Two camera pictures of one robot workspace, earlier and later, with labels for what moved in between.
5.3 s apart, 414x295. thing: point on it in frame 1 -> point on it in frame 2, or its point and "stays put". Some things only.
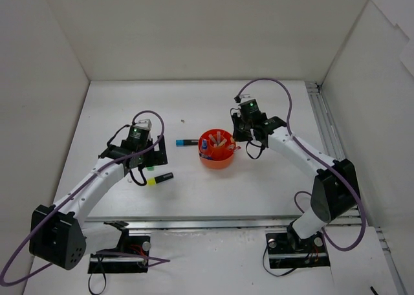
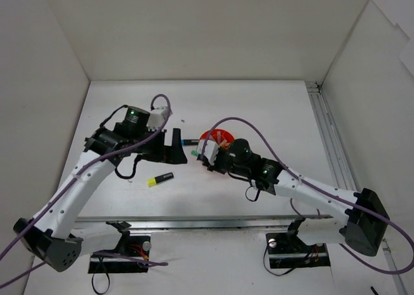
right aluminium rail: [332, 139] stays put
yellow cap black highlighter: [162, 178] stays put
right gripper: [242, 131] -> [217, 161]
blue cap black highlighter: [181, 142] stays put
